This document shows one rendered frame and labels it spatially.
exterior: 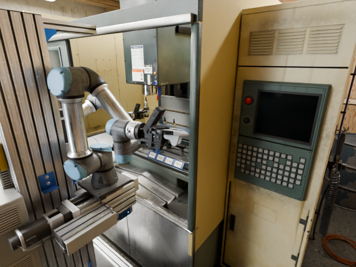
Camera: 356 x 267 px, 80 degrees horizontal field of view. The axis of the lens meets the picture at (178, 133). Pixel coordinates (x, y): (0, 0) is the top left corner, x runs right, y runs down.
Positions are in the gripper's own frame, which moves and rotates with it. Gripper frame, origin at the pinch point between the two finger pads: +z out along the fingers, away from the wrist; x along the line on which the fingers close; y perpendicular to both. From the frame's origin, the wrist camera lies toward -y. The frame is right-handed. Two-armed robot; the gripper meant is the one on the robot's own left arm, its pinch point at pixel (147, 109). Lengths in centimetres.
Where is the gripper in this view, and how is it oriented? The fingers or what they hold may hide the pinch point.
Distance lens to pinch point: 228.4
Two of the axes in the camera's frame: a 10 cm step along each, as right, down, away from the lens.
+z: 6.2, -2.6, 7.4
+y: 0.0, 9.4, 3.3
